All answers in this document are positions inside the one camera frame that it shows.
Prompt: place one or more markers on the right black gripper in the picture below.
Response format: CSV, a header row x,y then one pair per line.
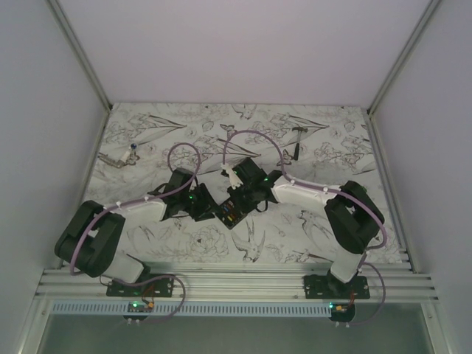
x,y
237,189

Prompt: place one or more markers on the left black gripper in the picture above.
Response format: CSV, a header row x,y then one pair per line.
x,y
206,209

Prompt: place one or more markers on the black fuse box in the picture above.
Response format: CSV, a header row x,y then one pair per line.
x,y
231,212

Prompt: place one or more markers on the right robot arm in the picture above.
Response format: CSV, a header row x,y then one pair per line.
x,y
353,217

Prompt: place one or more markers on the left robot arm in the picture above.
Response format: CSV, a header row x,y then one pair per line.
x,y
90,242

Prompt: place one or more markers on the small hammer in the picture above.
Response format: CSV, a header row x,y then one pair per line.
x,y
300,131

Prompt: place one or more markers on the floral patterned mat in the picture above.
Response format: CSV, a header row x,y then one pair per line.
x,y
199,137

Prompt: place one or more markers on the metal latch with blue knob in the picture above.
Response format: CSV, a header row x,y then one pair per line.
x,y
128,157

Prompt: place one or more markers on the left controller board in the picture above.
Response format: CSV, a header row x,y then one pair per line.
x,y
137,312

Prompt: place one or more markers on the controller board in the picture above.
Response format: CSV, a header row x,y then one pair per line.
x,y
137,312
342,313

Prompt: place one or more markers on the right controller board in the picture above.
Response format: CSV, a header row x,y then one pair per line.
x,y
342,313

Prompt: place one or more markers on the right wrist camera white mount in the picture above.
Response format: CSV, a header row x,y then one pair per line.
x,y
234,180

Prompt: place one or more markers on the aluminium rail frame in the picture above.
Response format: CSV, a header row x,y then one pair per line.
x,y
251,282

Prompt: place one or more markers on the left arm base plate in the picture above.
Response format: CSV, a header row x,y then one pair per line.
x,y
157,288

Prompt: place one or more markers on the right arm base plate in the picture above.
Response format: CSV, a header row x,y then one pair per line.
x,y
328,287

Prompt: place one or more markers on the slotted cable duct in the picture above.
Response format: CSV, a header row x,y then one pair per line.
x,y
264,309

